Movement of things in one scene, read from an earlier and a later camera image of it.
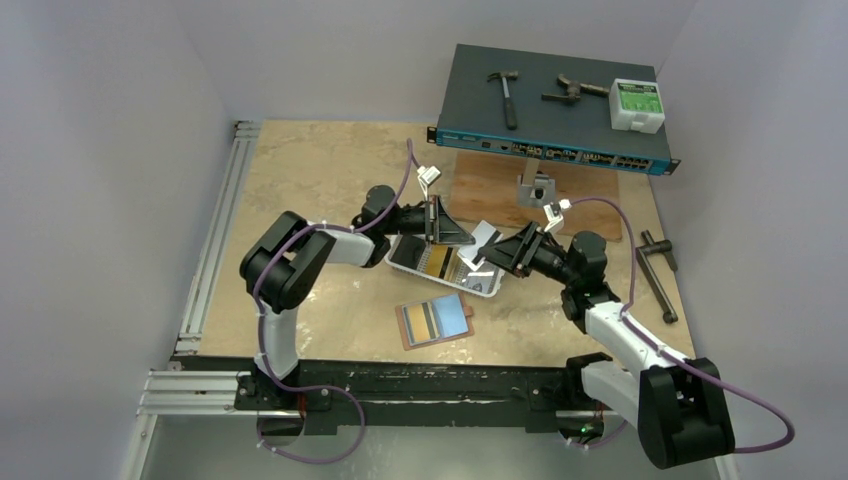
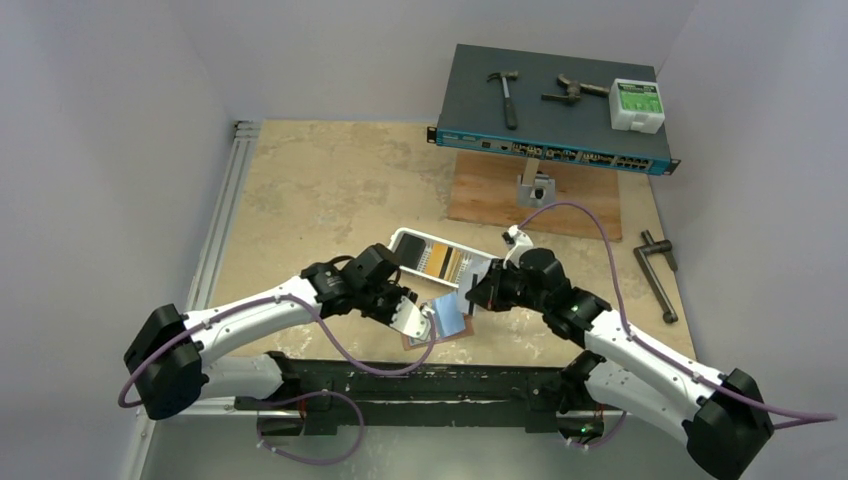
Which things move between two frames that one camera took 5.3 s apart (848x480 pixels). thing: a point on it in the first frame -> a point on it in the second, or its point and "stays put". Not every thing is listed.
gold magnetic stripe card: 438,260 stays put
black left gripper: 443,230 -> 396,292
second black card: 409,251 stays put
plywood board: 486,190 stays put
